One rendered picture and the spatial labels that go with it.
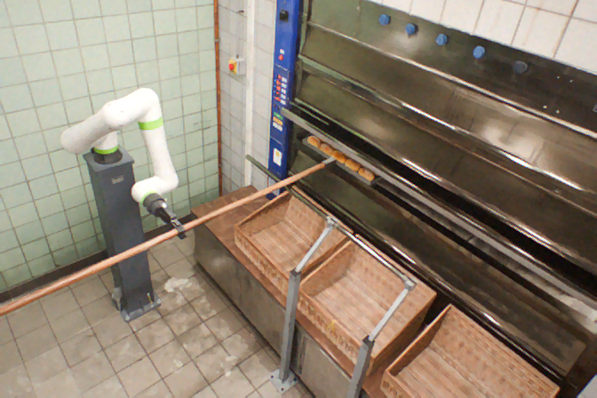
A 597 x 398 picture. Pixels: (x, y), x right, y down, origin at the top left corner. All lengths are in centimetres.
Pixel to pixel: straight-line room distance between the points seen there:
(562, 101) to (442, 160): 56
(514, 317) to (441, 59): 118
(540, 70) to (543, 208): 53
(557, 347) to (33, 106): 291
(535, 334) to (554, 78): 110
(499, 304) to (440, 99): 97
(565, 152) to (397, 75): 77
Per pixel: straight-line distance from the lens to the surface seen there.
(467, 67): 192
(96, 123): 210
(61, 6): 281
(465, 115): 194
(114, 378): 305
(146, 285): 316
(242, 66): 299
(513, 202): 197
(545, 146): 184
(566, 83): 178
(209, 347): 306
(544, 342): 225
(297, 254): 277
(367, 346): 198
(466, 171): 202
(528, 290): 214
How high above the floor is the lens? 255
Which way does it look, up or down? 34 degrees down
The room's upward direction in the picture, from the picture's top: 6 degrees clockwise
